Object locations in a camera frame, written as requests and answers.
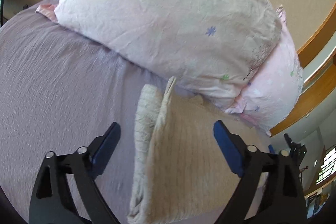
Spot cream cable knit sweater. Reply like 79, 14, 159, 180
127, 79, 269, 223

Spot pink pillow with flower print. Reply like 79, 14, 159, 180
225, 6, 303, 135

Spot lavender bed sheet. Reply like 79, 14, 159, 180
0, 0, 274, 224

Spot pink pillow with tree print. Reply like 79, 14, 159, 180
53, 0, 283, 109

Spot wooden window frame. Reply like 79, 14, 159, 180
270, 7, 335, 136

